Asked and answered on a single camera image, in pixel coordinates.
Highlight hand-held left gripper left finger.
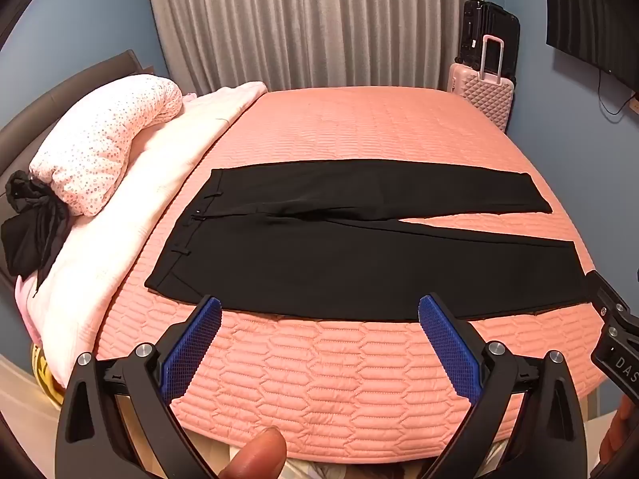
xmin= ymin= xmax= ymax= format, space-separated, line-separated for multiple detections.
xmin=56 ymin=295 xmax=223 ymax=479

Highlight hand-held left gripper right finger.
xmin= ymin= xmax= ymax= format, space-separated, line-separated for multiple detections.
xmin=417 ymin=293 xmax=587 ymax=479

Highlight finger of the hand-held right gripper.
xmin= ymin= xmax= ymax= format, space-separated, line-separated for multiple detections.
xmin=581 ymin=270 xmax=631 ymax=329

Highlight black pants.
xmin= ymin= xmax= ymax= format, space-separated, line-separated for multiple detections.
xmin=145 ymin=158 xmax=597 ymax=321

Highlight person's right hand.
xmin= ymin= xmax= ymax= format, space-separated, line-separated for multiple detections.
xmin=599 ymin=394 xmax=639 ymax=465

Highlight person's left hand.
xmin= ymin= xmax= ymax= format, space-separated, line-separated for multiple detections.
xmin=230 ymin=426 xmax=288 ymax=479

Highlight yellow object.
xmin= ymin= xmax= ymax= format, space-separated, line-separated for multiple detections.
xmin=31 ymin=342 xmax=65 ymax=405

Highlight printed bed sheet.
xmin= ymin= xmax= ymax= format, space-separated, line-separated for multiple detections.
xmin=194 ymin=434 xmax=450 ymax=479

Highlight light pink blanket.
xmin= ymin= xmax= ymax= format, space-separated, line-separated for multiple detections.
xmin=22 ymin=81 xmax=269 ymax=385

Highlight black garment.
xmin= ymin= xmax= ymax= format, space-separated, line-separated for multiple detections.
xmin=0 ymin=170 xmax=73 ymax=290

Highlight pink suitcase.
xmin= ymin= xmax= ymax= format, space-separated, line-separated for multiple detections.
xmin=447 ymin=35 xmax=516 ymax=133

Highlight floral pink pillow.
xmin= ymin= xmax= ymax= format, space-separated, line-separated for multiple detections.
xmin=29 ymin=75 xmax=183 ymax=218

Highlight pink quilted bedspread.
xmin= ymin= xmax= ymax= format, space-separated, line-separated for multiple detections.
xmin=95 ymin=87 xmax=607 ymax=460

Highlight black suitcase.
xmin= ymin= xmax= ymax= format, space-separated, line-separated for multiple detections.
xmin=456 ymin=0 xmax=521 ymax=85

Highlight grey headboard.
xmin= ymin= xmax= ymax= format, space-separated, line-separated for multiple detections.
xmin=0 ymin=50 xmax=153 ymax=290

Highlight grey curtain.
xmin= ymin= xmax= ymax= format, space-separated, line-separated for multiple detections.
xmin=145 ymin=0 xmax=482 ymax=97

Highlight black cable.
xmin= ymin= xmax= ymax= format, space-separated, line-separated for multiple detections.
xmin=596 ymin=67 xmax=637 ymax=121

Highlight wall television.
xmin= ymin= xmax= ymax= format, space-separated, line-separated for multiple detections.
xmin=543 ymin=0 xmax=639 ymax=88

